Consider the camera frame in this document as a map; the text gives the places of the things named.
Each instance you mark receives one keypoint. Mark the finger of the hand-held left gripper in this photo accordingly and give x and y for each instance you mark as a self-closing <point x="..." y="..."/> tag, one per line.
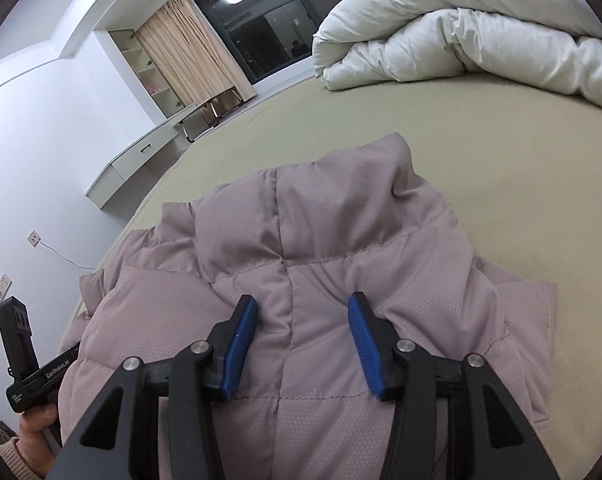
<point x="15" y="330"/>

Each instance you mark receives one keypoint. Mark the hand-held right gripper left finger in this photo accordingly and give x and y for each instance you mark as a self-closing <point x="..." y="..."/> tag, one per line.
<point x="241" y="345"/>

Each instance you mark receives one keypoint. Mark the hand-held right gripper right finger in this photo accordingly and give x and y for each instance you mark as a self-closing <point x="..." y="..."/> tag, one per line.
<point x="368" y="345"/>

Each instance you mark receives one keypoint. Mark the pink hooded puffer coat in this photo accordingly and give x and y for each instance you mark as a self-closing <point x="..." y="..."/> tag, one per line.
<point x="331" y="240"/>

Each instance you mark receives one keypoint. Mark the person's left forearm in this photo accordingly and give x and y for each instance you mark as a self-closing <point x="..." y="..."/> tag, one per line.
<point x="11" y="460"/>

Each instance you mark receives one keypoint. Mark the person's left hand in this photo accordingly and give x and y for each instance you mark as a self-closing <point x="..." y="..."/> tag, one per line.
<point x="36" y="422"/>

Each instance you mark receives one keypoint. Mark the white floating desk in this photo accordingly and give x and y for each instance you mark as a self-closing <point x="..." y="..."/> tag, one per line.
<point x="131" y="160"/>

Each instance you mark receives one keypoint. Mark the bed with olive sheet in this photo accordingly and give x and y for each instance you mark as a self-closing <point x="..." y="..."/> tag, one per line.
<point x="481" y="150"/>

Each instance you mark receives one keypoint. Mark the white folding table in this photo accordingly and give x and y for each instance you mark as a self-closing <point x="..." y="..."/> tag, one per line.
<point x="206" y="110"/>

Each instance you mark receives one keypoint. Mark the beige curtain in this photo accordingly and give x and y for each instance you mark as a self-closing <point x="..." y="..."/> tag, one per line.
<point x="191" y="45"/>

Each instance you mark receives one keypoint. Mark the dark window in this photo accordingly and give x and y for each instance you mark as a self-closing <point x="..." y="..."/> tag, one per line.
<point x="266" y="25"/>

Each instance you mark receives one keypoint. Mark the white duvet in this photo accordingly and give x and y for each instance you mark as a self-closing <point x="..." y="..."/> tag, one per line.
<point x="431" y="20"/>

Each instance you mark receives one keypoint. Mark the white wall socket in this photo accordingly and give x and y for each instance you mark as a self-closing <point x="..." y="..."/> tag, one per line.
<point x="2" y="285"/>
<point x="33" y="238"/>

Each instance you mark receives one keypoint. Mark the white wall shelf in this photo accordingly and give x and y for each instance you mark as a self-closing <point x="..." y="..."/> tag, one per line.
<point x="146" y="75"/>

